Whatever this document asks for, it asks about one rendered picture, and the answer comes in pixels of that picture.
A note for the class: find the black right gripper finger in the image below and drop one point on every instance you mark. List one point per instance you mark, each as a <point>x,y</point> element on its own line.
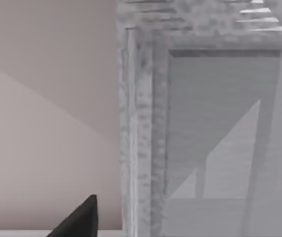
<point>84,219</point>

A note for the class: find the grey cabinet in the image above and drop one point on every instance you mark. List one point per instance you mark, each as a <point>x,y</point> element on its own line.
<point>205,118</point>

